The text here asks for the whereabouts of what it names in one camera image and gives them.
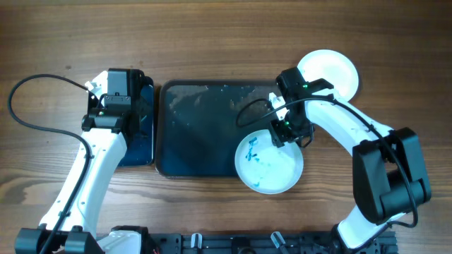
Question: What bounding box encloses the white plate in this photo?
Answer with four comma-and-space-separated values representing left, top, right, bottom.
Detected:
234, 129, 304, 195
297, 49, 359, 102

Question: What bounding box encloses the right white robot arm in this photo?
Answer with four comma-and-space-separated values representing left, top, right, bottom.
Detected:
270, 67, 432, 253

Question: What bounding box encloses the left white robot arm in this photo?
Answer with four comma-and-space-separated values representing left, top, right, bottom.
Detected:
14, 68, 158, 253

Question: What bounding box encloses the small dark blue tray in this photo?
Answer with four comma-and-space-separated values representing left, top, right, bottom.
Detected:
119, 76, 155, 167

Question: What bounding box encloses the large dark tray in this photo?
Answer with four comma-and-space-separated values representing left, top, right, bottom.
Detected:
155, 80, 280, 178

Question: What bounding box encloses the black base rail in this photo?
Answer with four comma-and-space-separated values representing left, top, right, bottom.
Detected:
141, 231, 398, 254

